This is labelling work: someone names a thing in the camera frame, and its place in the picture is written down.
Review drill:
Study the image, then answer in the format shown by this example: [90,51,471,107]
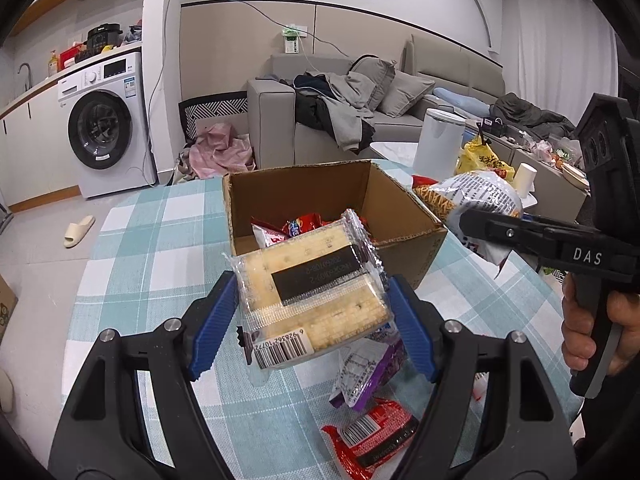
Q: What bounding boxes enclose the white paper cup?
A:
[512,162,539,199]

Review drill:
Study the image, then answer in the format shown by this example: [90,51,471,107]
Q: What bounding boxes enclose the white upper kitchen cabinets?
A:
[7,0,72,39]

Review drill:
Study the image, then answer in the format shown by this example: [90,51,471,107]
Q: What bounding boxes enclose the fries print snack bag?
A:
[412,170,526,282]

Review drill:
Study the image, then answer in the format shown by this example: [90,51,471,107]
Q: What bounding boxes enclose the purple snack bag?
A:
[329,339,407,412]

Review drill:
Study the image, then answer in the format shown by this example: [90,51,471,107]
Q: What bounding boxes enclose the white and red snack bag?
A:
[250,217,292,252]

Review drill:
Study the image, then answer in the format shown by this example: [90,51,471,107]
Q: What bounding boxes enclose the person's right forearm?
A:
[572,375,640,480]

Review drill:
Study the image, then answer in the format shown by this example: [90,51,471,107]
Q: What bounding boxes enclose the clear cracker packet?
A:
[222,210,397,372]

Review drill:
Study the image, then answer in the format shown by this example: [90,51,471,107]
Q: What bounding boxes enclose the white lower kitchen cabinets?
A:
[0,80,82,214]

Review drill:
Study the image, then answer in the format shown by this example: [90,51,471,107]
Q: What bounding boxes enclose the red box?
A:
[59,45,89,72]

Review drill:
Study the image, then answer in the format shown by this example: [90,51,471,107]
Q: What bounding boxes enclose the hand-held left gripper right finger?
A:
[387,276,578,480]

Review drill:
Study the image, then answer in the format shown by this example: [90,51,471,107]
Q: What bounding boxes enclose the white washing machine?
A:
[56,51,159,200]

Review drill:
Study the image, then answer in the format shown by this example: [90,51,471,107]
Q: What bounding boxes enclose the white marble side table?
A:
[370,141,539,212]

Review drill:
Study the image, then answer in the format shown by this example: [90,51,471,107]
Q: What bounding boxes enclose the black and white patterned basket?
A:
[179,91,249,144]

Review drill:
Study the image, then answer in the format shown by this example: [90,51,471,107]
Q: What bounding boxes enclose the cluttered low cabinet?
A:
[470,115,592,222]

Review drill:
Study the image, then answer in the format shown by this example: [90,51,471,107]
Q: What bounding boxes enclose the red sandwich cookie packet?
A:
[282,213,333,237]

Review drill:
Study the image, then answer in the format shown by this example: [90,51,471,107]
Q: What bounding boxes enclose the brown cardboard box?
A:
[221,159,449,292]

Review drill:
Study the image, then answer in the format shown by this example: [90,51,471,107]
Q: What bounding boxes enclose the small red snack packet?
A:
[320,397,422,477]

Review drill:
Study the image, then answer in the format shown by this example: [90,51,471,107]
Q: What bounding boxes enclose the pink cloth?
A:
[186,122,257,180]

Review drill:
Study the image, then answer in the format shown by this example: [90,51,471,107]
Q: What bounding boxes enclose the green and white wall device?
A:
[281,25,309,55]

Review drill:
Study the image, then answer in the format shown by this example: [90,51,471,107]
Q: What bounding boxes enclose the person's right hand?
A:
[560,290,640,377]

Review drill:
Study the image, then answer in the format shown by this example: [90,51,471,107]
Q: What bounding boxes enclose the white cylindrical appliance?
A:
[412,108,467,177]

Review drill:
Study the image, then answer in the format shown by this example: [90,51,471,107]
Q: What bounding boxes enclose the dark jacket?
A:
[292,72,342,137]

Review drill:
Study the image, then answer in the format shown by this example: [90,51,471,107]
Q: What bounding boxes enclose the white curtain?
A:
[510,0,622,127]

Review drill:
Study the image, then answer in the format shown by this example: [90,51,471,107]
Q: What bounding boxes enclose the grey jacket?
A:
[320,72,377,155]

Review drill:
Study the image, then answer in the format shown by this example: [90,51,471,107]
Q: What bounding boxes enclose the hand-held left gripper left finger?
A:
[47,270,240,480]

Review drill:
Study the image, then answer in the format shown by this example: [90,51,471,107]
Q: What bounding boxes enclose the white kitchen cabinets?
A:
[7,0,72,39]
[0,80,82,214]

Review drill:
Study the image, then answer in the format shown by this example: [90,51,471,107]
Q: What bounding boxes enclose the light blue cushion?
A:
[432,87,494,116]

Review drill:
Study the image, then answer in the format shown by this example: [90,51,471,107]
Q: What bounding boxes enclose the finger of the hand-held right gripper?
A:
[520,213,593,235]
[458,208,553,267]

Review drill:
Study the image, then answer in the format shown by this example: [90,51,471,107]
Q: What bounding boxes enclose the grey sofa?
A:
[246,35,506,172]

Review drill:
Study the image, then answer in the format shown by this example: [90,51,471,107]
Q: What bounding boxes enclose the beige slipper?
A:
[63,215,96,249]
[0,367,16,414]

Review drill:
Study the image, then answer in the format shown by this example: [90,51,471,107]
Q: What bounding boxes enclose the small cardboard box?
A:
[0,275,20,347]

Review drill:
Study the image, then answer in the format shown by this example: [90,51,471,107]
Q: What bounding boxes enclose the black pressure cooker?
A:
[86,22,125,54]

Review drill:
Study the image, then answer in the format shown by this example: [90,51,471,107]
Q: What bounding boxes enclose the dark clothes pile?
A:
[492,92,577,139]

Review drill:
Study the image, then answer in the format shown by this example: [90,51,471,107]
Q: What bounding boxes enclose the grey pillow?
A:
[350,56,397,111]
[378,71,436,120]

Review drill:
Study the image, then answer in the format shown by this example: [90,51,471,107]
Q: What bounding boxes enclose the yellow plastic bag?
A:
[456,135,516,182]

